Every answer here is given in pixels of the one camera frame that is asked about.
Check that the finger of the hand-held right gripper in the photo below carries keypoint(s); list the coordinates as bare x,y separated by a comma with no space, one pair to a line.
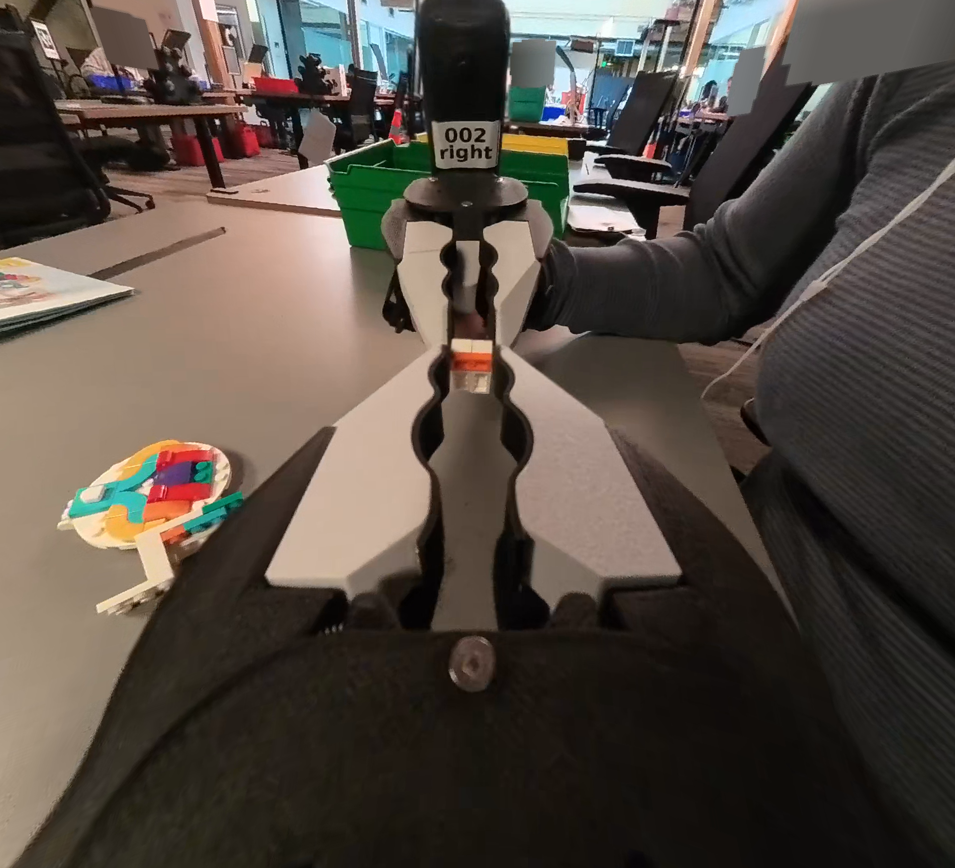
518,271
421,271

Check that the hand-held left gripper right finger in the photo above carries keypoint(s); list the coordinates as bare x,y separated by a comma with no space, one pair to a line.
597,510

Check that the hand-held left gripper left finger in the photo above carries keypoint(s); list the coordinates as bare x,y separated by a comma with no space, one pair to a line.
358,510

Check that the white orange small brick assembly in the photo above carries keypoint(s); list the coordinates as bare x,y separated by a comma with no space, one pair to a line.
471,364

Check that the white brick assembly teal brick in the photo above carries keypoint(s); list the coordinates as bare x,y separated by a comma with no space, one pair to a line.
149,569

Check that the small black robot arm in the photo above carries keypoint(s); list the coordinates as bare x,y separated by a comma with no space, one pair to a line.
313,73
171,73

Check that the person's right hand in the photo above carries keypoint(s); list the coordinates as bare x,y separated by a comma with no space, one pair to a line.
471,325

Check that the green divided plastic bin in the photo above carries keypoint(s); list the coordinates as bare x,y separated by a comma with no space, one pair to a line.
373,204

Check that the orange traffic cone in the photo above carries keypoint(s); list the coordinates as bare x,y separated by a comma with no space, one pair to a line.
397,128

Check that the flat grey pouch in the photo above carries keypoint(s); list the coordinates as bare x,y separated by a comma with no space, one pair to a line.
604,220

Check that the yellow container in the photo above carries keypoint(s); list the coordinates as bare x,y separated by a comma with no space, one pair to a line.
537,143

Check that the red storage bin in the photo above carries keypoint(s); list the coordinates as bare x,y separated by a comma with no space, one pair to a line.
276,86

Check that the black floor lamp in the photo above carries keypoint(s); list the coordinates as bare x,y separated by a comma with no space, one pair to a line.
701,25
277,10

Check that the round rainbow brick plate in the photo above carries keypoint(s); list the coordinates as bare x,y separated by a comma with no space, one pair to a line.
149,487

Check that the red container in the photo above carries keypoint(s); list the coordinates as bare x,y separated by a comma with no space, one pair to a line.
242,140
198,150

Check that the person's torso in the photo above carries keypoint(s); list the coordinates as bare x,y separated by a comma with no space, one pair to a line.
858,435

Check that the dark wooden desk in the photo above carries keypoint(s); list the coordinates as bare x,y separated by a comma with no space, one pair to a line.
149,111

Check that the instruction booklet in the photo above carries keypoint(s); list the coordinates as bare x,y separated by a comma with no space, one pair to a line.
52,293

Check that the black mesh office chair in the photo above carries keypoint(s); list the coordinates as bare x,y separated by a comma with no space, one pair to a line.
45,159

